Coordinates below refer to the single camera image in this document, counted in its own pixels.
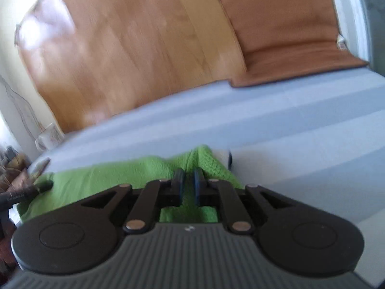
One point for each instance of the blue white striped bed sheet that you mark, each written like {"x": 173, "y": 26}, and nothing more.
{"x": 300, "y": 132}

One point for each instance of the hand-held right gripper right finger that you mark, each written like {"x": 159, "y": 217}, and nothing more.
{"x": 197, "y": 188}

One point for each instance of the brown seat cushion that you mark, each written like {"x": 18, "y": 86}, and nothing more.
{"x": 288, "y": 30}

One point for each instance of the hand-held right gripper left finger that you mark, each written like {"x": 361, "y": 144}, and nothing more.
{"x": 180, "y": 188}

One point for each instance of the green black white striped sweater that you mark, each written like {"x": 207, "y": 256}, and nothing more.
{"x": 105, "y": 177}

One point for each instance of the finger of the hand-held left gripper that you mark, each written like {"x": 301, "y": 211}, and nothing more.
{"x": 27, "y": 192}

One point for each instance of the brown snack packet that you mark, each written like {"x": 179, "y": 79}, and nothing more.
{"x": 39, "y": 168}

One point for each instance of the wood-pattern wall sheet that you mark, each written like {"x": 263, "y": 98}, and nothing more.
{"x": 126, "y": 45}

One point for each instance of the white enamel mug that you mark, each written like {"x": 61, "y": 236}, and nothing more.
{"x": 49, "y": 138}

